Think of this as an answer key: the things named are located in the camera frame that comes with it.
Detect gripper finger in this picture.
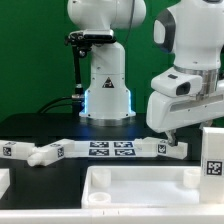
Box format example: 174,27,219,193
165,130,178,147
199,120,213,129

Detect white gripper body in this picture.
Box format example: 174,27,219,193
146,81,224,133

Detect white desk top tray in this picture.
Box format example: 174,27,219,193
81,166,224,214

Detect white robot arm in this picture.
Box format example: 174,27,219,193
67,0,224,145

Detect marker tag sheet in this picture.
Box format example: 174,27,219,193
71,141,143,158

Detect white block left edge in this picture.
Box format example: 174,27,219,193
0,169,10,199

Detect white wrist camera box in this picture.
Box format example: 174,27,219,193
151,67,202,98

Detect white front rail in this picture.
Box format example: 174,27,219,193
0,209,224,224

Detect black cables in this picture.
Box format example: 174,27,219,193
37,93,84,114

